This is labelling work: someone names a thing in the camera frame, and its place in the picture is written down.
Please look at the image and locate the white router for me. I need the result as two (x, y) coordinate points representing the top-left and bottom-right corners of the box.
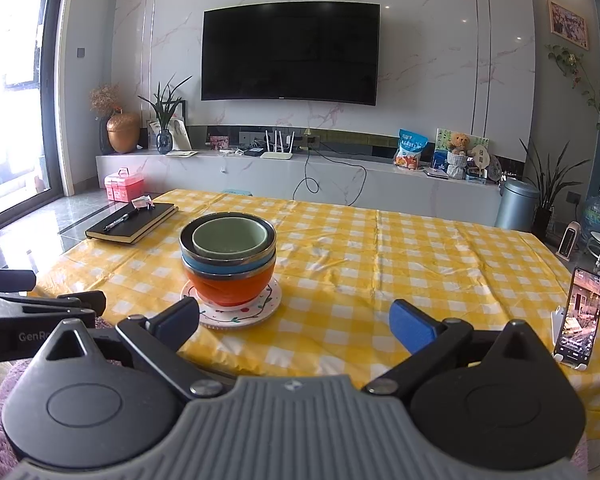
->
(260, 130), (296, 160)

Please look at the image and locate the sketch portrait picture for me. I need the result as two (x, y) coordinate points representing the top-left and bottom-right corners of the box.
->
(146, 117), (193, 152)

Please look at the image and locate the copper acorn vase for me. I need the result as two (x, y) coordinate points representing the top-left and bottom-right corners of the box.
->
(106, 108), (141, 155)

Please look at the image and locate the round paper fan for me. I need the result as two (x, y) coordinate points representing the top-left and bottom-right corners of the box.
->
(472, 144), (491, 178)

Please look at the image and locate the black cable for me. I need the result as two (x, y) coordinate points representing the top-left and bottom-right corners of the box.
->
(292, 150), (367, 207)

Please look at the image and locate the long-leaf potted plant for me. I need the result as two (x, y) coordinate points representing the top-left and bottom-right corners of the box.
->
(519, 137), (593, 243)

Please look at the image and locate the pink storage box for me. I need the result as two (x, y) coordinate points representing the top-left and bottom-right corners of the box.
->
(104, 168), (146, 203)

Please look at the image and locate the white fruit-print plate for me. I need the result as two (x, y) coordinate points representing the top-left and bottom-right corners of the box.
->
(180, 277), (284, 331)

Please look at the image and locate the green leafy plant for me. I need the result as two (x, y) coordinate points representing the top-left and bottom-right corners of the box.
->
(137, 74), (193, 133)

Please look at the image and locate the yellow checked tablecloth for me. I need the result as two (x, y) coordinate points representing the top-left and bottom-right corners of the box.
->
(30, 189), (600, 466)

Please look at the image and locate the black pen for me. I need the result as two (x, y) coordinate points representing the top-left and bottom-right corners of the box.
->
(103, 209), (141, 232)

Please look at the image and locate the smartphone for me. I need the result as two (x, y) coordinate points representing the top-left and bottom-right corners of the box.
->
(554, 266), (600, 367)

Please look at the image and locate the green ceramic bowl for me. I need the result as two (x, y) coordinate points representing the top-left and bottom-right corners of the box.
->
(192, 220), (268, 257)

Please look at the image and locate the blue snack bag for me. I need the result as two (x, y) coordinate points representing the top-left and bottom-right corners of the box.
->
(393, 128), (429, 170)

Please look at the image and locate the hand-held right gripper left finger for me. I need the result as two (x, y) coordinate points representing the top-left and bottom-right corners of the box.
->
(45, 298), (226, 401)

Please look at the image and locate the dried flower bunch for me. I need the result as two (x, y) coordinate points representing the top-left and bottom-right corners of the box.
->
(89, 84), (122, 118)

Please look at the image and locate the small pink heater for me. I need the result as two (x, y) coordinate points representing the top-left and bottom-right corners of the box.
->
(555, 221), (581, 260)

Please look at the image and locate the black notebook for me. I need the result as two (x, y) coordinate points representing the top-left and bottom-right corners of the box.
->
(85, 202), (179, 246)

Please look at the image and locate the sliding glass door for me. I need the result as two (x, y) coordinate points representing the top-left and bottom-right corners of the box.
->
(0, 0), (68, 233)

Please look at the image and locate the grey trash can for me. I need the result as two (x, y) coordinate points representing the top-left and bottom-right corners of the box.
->
(494, 177), (539, 232)

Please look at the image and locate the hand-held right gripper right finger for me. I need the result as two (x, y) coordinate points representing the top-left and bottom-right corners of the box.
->
(362, 299), (551, 395)

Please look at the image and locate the blue steel-lined bowl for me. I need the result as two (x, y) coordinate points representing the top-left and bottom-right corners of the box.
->
(179, 212), (277, 278)

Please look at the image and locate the green picture board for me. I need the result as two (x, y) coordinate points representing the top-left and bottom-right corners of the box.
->
(432, 127), (490, 171)

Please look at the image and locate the wall-mounted television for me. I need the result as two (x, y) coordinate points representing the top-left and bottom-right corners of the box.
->
(201, 1), (381, 107)

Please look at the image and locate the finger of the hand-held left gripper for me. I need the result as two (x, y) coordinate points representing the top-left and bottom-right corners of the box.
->
(0, 290), (107, 318)
(0, 269), (37, 293)

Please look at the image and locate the white marble television console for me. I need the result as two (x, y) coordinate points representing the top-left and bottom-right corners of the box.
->
(96, 151), (503, 228)

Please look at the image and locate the hanging vine plant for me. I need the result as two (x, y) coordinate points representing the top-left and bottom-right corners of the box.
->
(545, 44), (600, 126)

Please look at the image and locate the orange steel-lined bowl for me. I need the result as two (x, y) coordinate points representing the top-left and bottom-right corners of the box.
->
(182, 255), (277, 307)

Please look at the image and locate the blue water bottle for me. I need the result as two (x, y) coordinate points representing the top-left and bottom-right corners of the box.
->
(581, 178), (600, 241)

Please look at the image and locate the framed wall picture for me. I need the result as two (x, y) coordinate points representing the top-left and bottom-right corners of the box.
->
(547, 0), (591, 51)

